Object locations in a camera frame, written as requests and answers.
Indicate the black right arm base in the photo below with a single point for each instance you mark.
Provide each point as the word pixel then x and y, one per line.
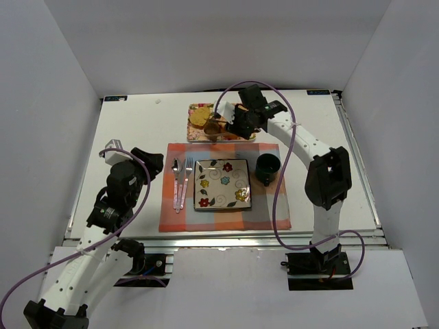
pixel 304 273

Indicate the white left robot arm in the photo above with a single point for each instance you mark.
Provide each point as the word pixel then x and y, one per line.
pixel 102 257

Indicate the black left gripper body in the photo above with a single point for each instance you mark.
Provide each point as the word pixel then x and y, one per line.
pixel 147 161

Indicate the floral square ceramic plate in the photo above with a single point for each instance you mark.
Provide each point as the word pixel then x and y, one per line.
pixel 221 184

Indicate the silver fork pink handle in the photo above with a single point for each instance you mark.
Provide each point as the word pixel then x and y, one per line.
pixel 188 172

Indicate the brown chocolate croissant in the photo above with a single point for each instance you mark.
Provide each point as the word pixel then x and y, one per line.
pixel 213 129

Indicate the dark green mug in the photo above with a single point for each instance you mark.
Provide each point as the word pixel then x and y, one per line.
pixel 267 167

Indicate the aluminium table frame rail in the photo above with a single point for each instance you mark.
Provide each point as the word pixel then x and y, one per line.
pixel 152 121

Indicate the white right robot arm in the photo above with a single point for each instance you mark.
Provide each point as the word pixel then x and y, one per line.
pixel 328 169

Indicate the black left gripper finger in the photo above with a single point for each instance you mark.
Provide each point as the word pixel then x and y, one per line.
pixel 153 170
pixel 149 159

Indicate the checkered orange blue placemat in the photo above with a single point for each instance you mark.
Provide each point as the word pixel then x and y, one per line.
pixel 258 217

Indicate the silver knife pink handle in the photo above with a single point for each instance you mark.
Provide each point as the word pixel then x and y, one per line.
pixel 180 184

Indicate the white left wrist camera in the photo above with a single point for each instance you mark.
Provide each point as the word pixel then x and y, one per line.
pixel 114 154

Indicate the round yellow sponge cake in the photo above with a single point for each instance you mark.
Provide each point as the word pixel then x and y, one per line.
pixel 200 116

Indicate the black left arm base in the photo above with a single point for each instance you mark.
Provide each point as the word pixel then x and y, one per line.
pixel 150 271

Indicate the orange coconut-crusted bun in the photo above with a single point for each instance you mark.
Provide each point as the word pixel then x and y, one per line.
pixel 227 136

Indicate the silver spoon pink handle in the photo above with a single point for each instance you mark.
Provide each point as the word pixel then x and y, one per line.
pixel 176 169

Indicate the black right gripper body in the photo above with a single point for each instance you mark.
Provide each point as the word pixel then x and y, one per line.
pixel 236 124

